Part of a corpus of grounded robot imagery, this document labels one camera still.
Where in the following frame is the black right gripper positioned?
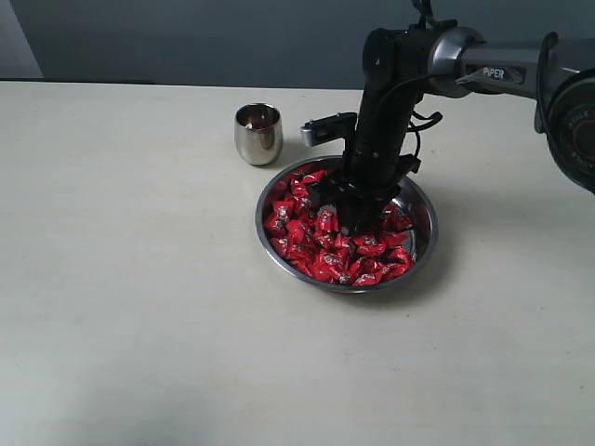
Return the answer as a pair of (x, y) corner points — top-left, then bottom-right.
(309, 143), (421, 235)

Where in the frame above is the red candy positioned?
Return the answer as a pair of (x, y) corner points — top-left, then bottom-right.
(315, 207), (340, 233)
(270, 237), (303, 260)
(317, 248), (351, 272)
(380, 261), (415, 282)
(264, 200), (295, 238)
(380, 203), (413, 232)
(289, 169), (327, 198)
(310, 263), (351, 285)

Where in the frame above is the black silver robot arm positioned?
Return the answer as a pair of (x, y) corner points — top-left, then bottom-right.
(301, 1), (594, 235)

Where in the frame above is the round stainless steel plate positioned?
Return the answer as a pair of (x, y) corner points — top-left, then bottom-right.
(255, 155), (438, 294)

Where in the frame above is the stainless steel cup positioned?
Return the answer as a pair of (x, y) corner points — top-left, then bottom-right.
(234, 103), (284, 166)

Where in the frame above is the red wrapped candy top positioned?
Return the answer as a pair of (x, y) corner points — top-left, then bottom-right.
(289, 169), (327, 198)

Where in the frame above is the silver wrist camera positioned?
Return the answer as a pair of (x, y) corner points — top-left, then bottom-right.
(300, 111), (358, 147)

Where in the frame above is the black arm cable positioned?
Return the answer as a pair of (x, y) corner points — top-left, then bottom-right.
(376, 69), (443, 173)

